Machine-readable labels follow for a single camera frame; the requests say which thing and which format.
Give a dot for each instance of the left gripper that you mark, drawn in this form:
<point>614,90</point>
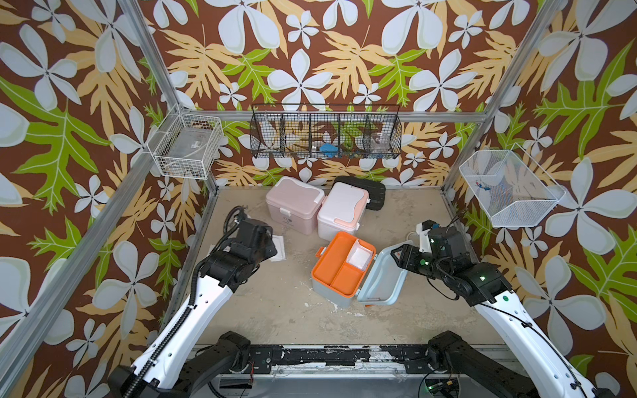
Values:
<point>271,249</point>

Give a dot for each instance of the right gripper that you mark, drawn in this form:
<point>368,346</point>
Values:
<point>406,257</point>

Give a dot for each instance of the blue orange first aid kit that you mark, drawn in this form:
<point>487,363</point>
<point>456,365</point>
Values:
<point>381,285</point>

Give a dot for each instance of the orange tray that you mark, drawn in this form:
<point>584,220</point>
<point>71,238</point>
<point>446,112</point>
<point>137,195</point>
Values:
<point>333,273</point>

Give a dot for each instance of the white first aid kit box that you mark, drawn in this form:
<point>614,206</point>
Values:
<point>342,210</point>

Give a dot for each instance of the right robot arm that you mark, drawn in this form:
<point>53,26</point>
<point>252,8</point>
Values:
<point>483,287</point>

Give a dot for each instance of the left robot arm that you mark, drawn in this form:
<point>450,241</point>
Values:
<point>167,368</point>

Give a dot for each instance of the pink first aid kit box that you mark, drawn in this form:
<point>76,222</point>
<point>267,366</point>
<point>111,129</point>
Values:
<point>295,204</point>

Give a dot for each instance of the black plastic case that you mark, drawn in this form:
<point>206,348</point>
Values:
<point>376,190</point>

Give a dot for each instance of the blue object in basket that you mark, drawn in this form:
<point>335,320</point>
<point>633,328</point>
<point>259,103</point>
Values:
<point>328,151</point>

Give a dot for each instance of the white mesh basket right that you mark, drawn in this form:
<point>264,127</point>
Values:
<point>511,186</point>

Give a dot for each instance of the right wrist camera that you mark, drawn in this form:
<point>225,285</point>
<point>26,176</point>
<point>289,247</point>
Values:
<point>422,230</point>

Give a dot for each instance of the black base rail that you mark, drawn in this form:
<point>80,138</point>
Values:
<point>262,359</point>

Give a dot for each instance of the white wire basket left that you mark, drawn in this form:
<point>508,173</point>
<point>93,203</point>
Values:
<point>184,145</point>

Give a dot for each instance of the black wire basket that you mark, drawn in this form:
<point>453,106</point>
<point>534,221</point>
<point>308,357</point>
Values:
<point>360,131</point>

